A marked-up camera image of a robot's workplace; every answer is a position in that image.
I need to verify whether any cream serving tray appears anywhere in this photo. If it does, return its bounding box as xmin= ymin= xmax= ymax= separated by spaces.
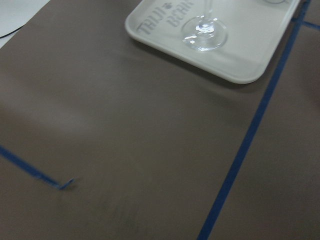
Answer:
xmin=125 ymin=0 xmax=299 ymax=84

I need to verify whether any clear wine glass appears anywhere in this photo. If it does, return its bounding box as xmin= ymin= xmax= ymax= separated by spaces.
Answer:
xmin=180 ymin=0 xmax=293 ymax=52

